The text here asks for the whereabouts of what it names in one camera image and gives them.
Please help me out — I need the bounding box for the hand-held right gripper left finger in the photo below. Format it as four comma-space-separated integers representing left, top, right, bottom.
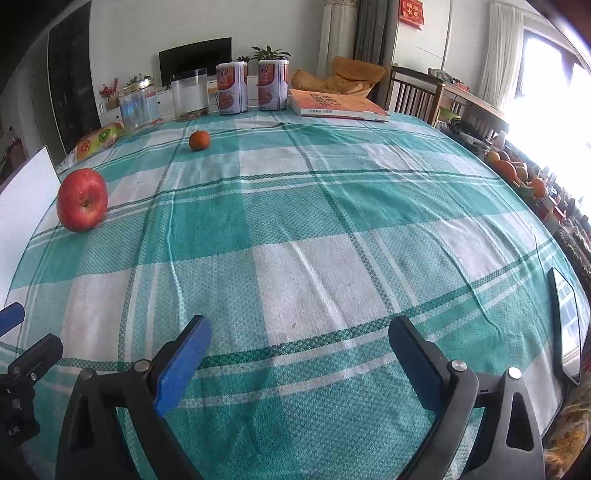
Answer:
55, 315, 213, 480

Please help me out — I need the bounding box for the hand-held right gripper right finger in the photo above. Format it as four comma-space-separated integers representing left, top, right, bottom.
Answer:
389, 316, 546, 480

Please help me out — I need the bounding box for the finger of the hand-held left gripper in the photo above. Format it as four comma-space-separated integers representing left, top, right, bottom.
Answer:
0, 302, 26, 337
7, 333, 64, 385

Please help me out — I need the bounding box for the large red apple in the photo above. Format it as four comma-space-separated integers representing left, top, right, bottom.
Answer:
57, 168, 109, 232

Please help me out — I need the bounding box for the white foam board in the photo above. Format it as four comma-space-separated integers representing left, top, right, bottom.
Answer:
0, 145, 61, 308

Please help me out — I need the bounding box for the teal white plaid tablecloth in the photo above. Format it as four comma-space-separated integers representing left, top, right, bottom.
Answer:
9, 111, 591, 480

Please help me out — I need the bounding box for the black smartphone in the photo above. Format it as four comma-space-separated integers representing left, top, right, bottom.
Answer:
547, 267, 583, 386

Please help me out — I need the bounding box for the yellow brown patterned cushion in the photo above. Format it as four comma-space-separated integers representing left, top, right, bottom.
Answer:
545, 388, 591, 480

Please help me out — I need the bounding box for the pile of oranges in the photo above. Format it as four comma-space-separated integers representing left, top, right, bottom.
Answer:
485, 150, 548, 199

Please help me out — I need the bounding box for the glass jar with gold lid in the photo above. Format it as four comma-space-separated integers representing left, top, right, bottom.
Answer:
119, 78, 160, 131

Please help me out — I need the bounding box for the red flower plant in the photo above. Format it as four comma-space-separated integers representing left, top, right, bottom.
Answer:
100, 78, 120, 110

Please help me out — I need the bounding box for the dark tall cabinet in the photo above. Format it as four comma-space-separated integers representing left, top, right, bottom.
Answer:
47, 0, 102, 153

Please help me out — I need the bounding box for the wooden side table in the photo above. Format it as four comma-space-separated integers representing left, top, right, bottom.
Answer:
438, 83, 509, 134

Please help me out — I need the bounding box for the clear canister with white lid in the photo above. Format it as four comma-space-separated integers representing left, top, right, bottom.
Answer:
171, 68, 209, 122

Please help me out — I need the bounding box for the orange cover book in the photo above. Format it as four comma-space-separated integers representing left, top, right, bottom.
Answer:
287, 89, 391, 123

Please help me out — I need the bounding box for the wooden slat chair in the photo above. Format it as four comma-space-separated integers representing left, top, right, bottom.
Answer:
385, 65, 446, 126

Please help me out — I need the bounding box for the white orange food can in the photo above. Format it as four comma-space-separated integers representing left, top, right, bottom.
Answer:
216, 62, 249, 115
257, 59, 290, 112

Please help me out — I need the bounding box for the orange cushioned seat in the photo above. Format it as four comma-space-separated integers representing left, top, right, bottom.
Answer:
292, 56, 387, 100

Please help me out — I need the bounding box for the black television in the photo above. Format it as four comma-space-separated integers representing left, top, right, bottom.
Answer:
159, 37, 232, 87

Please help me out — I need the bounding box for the green leafy potted plant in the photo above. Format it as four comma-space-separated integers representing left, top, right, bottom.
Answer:
250, 45, 291, 63

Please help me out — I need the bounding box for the cream window curtain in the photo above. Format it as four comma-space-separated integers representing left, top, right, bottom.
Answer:
480, 2, 525, 112

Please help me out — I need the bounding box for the grey curtain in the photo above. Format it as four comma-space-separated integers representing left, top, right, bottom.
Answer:
355, 0, 398, 65

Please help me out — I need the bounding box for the white curtain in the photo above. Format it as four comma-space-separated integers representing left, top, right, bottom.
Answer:
320, 0, 358, 77

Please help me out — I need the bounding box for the red wall hanging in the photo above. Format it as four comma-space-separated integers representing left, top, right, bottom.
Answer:
398, 0, 424, 31

